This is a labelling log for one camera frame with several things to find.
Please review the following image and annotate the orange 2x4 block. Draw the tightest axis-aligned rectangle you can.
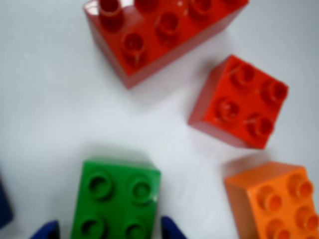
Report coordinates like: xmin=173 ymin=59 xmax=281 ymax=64
xmin=223 ymin=161 xmax=319 ymax=239

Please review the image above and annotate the red 2x4 block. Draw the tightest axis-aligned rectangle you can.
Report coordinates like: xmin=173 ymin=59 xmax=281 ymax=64
xmin=83 ymin=0 xmax=250 ymax=90

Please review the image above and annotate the green 2x4 block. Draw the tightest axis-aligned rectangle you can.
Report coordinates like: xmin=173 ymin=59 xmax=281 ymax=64
xmin=70 ymin=159 xmax=162 ymax=239

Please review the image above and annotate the red 2x2 block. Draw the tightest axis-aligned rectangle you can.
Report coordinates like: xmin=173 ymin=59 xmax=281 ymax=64
xmin=187 ymin=55 xmax=290 ymax=150

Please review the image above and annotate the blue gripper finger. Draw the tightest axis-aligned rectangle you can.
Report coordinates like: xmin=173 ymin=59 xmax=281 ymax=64
xmin=29 ymin=219 xmax=61 ymax=239
xmin=160 ymin=215 xmax=188 ymax=239

